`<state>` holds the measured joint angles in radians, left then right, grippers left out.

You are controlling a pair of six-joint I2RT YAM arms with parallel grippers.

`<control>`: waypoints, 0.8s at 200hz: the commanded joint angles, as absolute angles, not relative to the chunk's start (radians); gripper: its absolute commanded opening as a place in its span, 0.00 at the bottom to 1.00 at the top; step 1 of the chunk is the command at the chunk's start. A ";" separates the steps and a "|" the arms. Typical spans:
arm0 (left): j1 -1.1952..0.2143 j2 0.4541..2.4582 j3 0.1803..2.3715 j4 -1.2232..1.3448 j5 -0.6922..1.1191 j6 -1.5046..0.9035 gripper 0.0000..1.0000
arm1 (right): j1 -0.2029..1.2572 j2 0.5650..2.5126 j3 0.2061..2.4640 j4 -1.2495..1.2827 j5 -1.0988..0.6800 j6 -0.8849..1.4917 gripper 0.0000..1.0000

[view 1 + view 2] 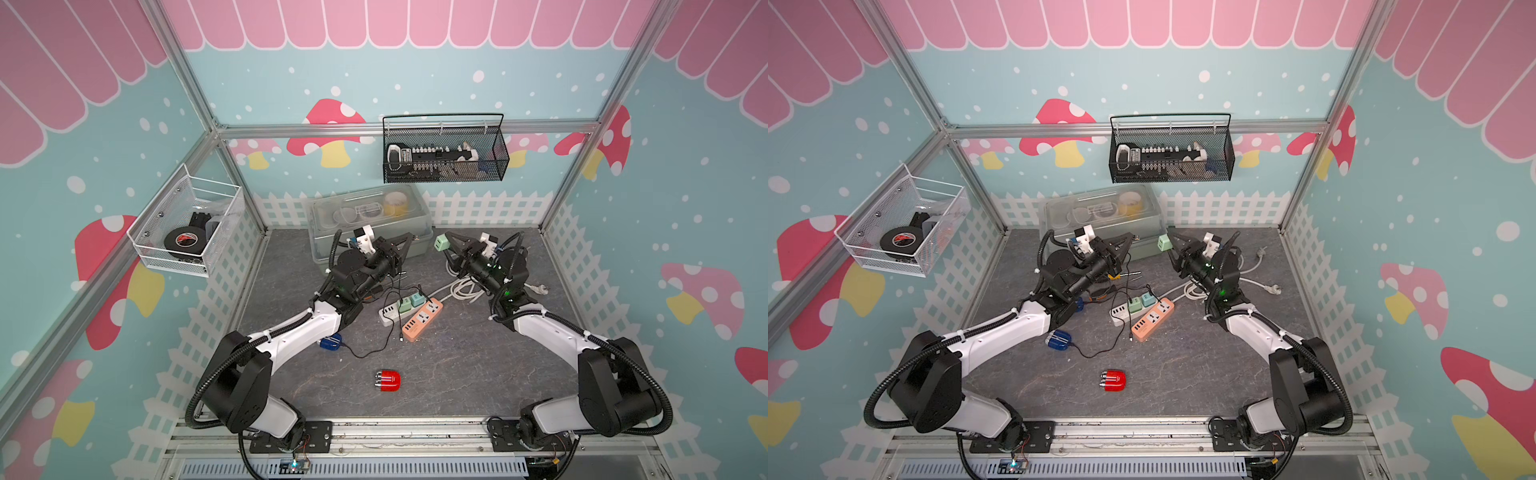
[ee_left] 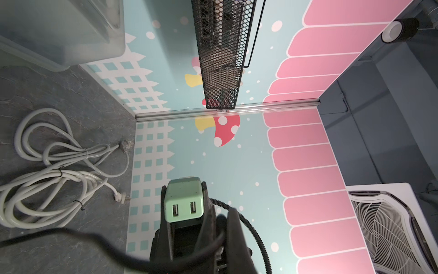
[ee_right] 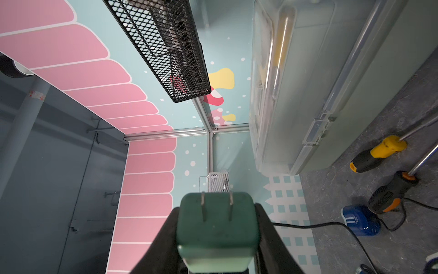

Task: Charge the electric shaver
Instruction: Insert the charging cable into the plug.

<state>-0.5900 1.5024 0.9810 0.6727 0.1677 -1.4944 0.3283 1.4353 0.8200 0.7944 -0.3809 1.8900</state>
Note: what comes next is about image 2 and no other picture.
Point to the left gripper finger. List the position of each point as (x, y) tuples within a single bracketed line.
[(238, 259)]

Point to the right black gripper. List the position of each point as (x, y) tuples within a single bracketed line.
[(180, 240)]

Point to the green charger adapter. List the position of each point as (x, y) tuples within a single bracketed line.
[(184, 200)]

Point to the white ceiling air vent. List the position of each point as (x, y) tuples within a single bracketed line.
[(397, 235)]

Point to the green plastic storage box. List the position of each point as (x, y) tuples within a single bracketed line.
[(56, 35)]

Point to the black ceiling spotlight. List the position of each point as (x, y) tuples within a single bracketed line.
[(400, 30)]

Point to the black wire mesh basket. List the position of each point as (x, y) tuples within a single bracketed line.
[(225, 49)]

